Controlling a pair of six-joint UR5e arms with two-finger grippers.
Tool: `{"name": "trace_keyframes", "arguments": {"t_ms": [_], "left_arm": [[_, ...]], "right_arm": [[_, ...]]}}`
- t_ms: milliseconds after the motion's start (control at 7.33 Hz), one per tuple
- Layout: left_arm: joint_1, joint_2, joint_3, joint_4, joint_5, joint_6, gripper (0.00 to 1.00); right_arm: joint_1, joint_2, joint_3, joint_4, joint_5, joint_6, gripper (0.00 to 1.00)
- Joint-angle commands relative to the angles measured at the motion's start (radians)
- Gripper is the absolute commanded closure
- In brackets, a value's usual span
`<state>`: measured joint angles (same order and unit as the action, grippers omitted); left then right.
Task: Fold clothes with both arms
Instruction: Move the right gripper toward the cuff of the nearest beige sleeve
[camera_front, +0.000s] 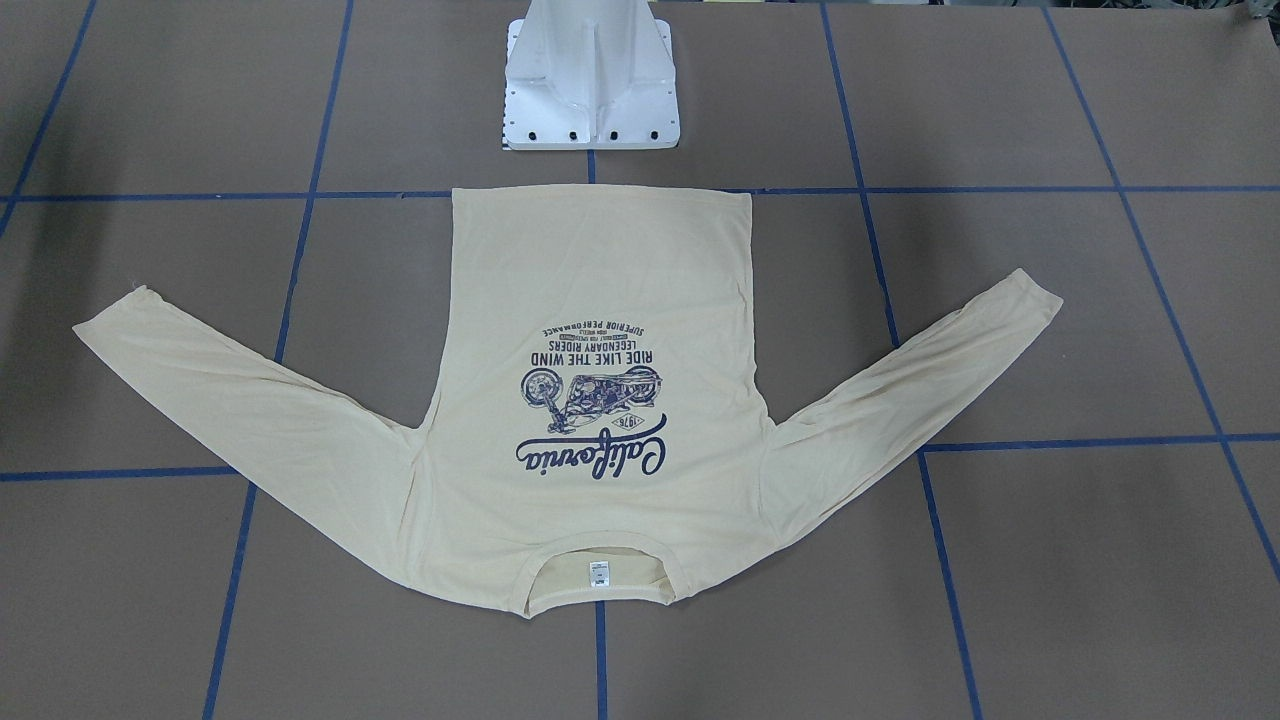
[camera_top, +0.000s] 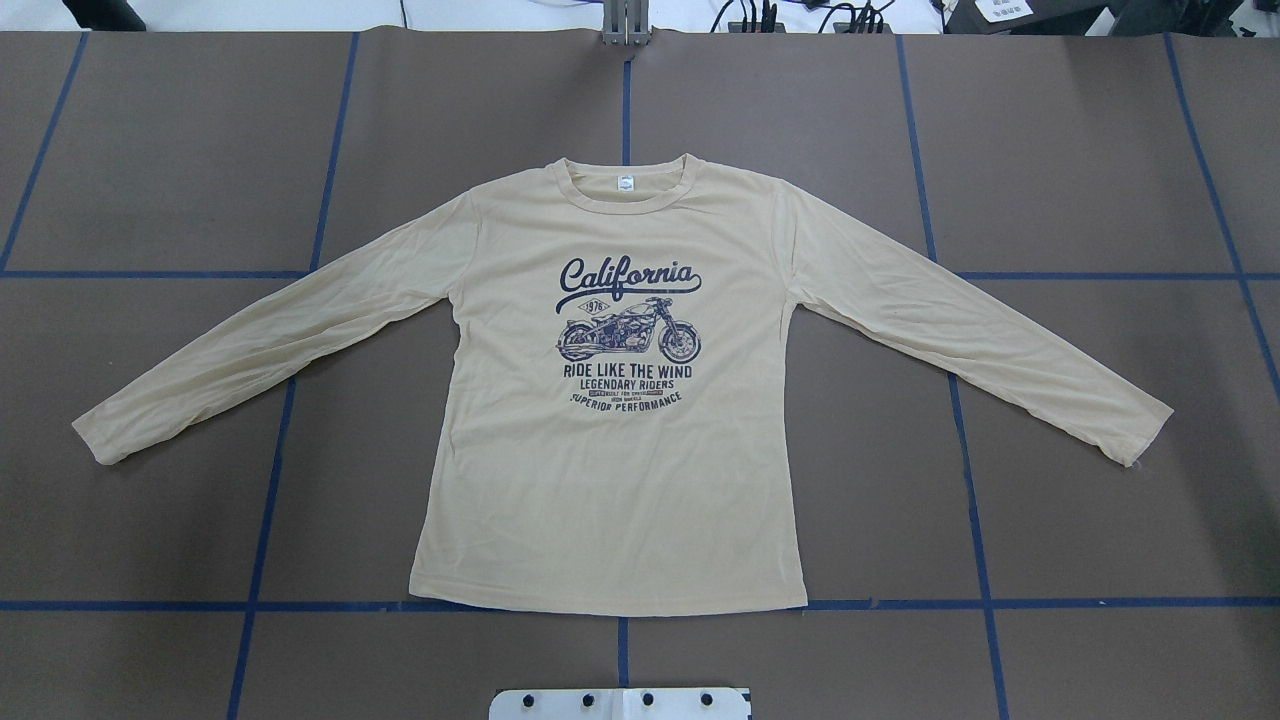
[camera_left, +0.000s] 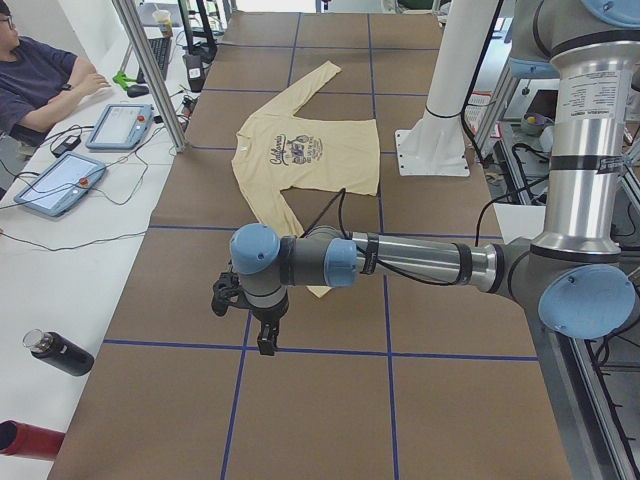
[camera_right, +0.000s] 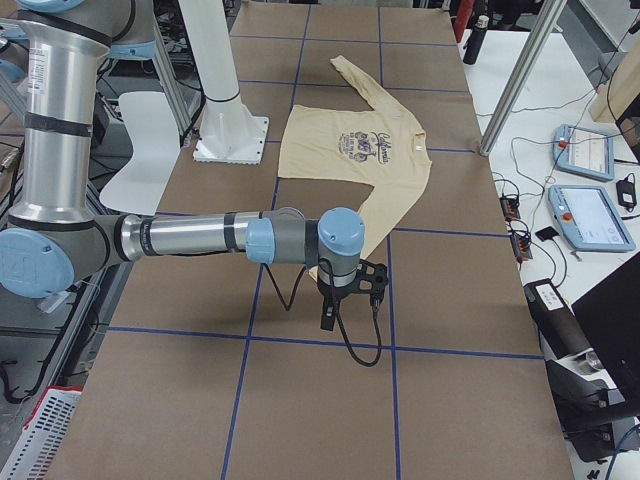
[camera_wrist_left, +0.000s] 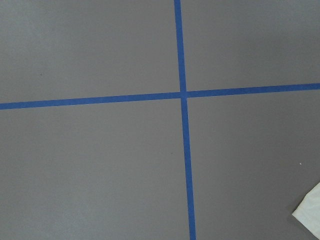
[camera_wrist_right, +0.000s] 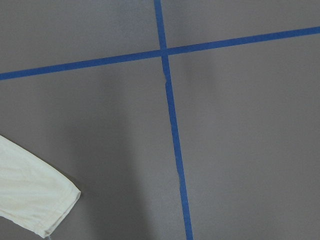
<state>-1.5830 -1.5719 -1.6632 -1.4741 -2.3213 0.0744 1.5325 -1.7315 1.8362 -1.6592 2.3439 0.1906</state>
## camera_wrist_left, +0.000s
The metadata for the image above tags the beige long-sleeve printed shirt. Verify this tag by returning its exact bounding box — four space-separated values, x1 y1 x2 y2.
292 183 320 240

